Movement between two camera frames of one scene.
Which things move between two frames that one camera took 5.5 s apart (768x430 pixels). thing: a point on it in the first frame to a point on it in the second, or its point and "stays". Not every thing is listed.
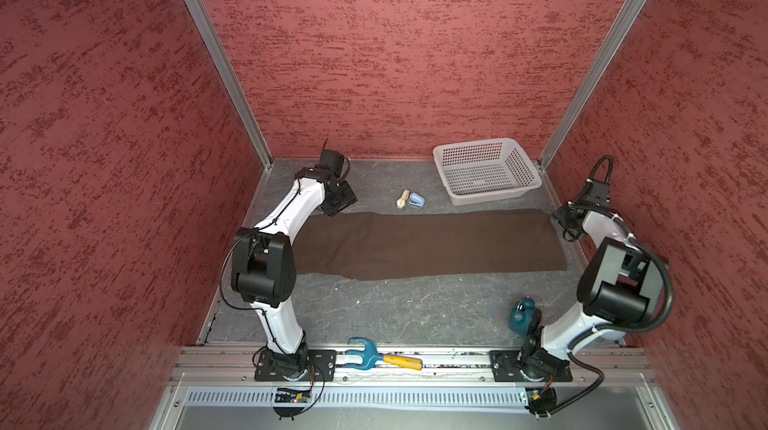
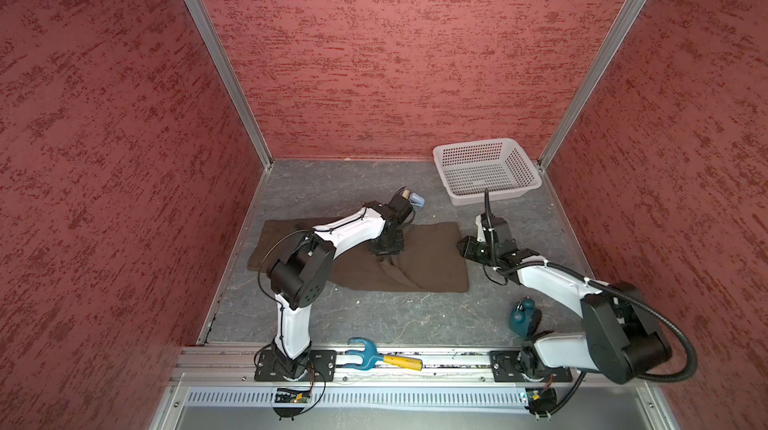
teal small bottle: (520, 318) stays
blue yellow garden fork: (373, 358) stays
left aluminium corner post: (220, 45) stays
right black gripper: (560, 212) to (467, 249)
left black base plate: (321, 367) stays
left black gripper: (350, 198) to (398, 246)
